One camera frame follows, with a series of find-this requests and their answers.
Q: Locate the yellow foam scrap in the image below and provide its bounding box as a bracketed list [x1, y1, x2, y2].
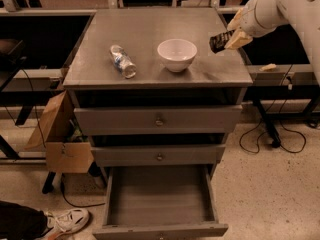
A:
[259, 63, 277, 72]

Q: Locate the dark trouser leg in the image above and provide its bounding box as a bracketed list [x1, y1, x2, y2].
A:
[0, 201, 47, 240]

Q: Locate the white sneaker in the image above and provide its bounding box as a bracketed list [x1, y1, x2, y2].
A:
[40, 208, 90, 240]

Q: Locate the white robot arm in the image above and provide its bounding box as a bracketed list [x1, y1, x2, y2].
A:
[225, 0, 320, 84]

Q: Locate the black floor cable right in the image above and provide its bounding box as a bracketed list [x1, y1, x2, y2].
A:
[238, 73, 307, 155]

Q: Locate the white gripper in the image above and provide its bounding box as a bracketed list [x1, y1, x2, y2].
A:
[224, 0, 277, 50]

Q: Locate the grey drawer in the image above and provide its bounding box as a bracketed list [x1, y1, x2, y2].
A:
[74, 105, 242, 136]
[92, 144, 225, 166]
[93, 165, 228, 240]

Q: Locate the black table leg right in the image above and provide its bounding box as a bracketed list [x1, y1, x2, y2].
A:
[253, 99, 281, 148]

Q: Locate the grey bottom drawer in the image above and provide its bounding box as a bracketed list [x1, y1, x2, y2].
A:
[93, 165, 228, 240]

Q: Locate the white ceramic bowl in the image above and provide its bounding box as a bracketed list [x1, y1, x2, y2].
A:
[157, 39, 198, 72]

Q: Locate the grey drawer cabinet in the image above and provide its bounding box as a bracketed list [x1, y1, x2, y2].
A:
[62, 7, 254, 240]

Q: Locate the black floor cable left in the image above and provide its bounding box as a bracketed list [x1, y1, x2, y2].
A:
[59, 177, 106, 209]

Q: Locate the brown cardboard box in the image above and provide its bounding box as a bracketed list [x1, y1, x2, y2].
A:
[25, 91, 94, 173]

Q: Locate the grey top drawer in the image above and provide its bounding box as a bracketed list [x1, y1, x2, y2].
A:
[74, 105, 242, 136]

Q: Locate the clear plastic water bottle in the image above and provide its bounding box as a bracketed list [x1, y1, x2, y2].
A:
[110, 45, 136, 79]

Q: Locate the black floor cable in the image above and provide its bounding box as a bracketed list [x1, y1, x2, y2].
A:
[238, 73, 307, 155]
[59, 177, 106, 209]

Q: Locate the grey middle drawer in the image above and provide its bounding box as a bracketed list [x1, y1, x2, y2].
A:
[92, 144, 225, 166]

